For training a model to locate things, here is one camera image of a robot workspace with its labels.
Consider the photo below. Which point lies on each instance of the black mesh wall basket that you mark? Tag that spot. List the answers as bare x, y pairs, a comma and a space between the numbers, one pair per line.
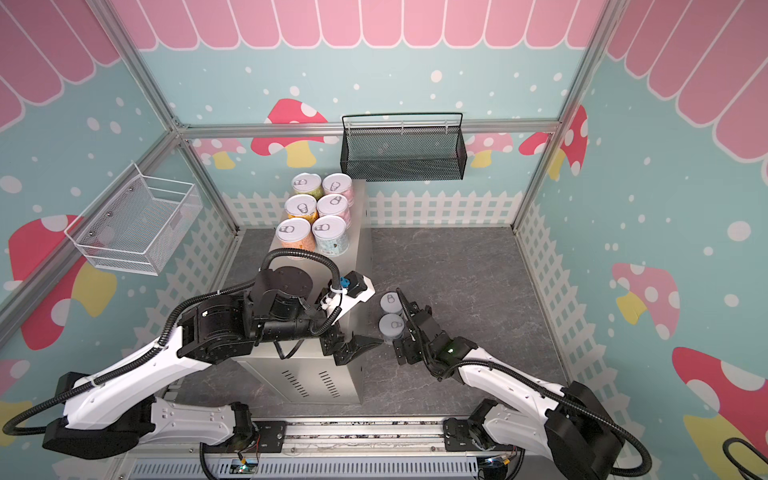
403, 147

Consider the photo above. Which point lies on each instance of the white wire wall basket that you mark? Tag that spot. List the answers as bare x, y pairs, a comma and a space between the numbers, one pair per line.
136, 226

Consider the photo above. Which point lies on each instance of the green label can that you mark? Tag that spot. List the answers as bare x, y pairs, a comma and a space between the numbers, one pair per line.
308, 184

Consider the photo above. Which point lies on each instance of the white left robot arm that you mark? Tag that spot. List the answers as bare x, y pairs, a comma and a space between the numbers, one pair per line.
295, 295

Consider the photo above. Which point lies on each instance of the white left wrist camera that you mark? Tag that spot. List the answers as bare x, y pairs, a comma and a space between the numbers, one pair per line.
355, 288

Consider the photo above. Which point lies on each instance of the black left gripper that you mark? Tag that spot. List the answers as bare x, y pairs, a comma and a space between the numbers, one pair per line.
343, 355

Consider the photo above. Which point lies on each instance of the white lid can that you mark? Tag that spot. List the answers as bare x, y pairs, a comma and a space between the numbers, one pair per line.
330, 233
390, 303

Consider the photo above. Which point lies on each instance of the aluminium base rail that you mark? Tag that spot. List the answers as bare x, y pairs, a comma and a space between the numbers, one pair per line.
321, 448

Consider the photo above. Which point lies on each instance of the pink white label can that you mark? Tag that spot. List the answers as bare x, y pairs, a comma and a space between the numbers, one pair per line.
334, 205

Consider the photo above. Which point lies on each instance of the brown label can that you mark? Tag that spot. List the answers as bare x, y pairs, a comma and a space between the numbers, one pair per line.
296, 233

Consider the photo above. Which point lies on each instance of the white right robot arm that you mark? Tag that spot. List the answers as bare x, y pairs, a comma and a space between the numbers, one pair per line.
566, 424

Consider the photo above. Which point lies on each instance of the grey label can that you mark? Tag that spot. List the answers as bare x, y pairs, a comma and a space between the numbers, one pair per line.
392, 327

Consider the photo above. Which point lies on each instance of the yellow label can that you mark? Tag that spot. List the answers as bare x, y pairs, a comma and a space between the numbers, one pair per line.
302, 206

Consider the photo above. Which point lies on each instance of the grey metal cabinet counter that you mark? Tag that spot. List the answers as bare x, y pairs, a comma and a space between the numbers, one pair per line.
310, 377

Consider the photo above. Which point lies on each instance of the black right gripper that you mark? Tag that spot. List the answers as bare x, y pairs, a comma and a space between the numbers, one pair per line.
414, 336

